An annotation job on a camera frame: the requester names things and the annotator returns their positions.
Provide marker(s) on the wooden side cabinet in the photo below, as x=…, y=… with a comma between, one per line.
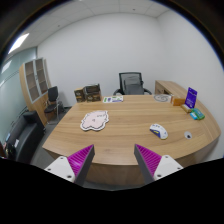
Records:
x=171, y=88

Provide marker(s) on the ceiling light panel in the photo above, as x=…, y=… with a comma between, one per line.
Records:
x=18, y=42

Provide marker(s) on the round patterned coaster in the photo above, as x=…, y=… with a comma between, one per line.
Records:
x=162, y=98

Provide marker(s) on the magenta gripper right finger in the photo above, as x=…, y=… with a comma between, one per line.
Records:
x=154, y=166

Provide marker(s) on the grey mesh office chair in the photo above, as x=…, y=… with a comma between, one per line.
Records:
x=131, y=83

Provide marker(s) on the white green leaflet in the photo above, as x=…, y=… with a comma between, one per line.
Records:
x=113, y=99

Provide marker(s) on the purple display sign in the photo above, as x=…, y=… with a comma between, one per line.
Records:
x=191, y=97

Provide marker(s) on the white computer mouse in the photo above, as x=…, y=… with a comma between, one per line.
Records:
x=159, y=131

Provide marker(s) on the wooden bookshelf cabinet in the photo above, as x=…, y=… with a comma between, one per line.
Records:
x=35, y=84

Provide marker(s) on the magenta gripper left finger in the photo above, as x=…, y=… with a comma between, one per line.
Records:
x=73, y=168

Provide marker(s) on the green blue small packet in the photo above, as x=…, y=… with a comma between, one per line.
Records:
x=196, y=114

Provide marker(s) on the black visitor chair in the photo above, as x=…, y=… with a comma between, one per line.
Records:
x=53, y=104

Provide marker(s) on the dark brown gift box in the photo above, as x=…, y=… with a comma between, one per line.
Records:
x=93, y=93

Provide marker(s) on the black leather sofa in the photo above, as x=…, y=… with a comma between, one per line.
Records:
x=25, y=137

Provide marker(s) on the small brown box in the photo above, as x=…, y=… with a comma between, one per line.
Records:
x=80, y=95

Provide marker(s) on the small round white disc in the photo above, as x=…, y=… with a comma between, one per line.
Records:
x=188, y=135

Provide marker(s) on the orange wooden box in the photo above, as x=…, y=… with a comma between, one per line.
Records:
x=177, y=101

